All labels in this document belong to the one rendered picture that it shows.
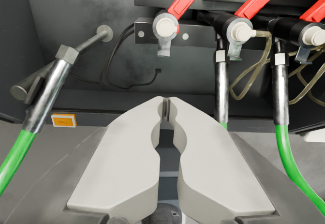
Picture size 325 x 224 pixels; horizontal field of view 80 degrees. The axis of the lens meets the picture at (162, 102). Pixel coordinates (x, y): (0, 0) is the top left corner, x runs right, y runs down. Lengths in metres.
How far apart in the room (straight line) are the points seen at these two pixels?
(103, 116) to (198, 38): 0.27
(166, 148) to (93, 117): 0.49
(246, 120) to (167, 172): 0.42
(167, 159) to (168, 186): 0.11
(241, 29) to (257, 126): 0.35
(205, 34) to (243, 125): 0.25
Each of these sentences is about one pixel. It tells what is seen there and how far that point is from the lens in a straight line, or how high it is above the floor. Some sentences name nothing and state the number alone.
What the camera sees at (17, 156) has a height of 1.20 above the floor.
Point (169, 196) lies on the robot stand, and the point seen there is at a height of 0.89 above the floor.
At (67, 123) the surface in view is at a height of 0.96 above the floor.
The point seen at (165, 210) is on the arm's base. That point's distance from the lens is 0.77.
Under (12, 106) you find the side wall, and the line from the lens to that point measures 0.52.
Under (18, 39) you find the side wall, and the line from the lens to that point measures 0.54.
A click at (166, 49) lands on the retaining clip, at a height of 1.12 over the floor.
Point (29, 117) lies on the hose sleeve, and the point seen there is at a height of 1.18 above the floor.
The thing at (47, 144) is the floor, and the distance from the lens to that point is 2.03.
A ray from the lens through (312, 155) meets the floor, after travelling 2.33.
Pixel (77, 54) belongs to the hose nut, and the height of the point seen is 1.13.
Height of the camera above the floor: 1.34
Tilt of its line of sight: 61 degrees down
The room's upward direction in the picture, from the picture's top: 179 degrees clockwise
